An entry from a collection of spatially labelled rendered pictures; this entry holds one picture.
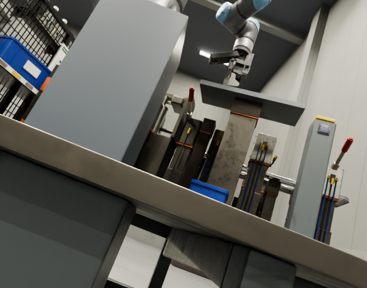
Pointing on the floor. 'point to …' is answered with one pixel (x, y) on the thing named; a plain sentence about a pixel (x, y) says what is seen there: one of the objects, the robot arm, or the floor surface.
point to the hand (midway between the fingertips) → (221, 91)
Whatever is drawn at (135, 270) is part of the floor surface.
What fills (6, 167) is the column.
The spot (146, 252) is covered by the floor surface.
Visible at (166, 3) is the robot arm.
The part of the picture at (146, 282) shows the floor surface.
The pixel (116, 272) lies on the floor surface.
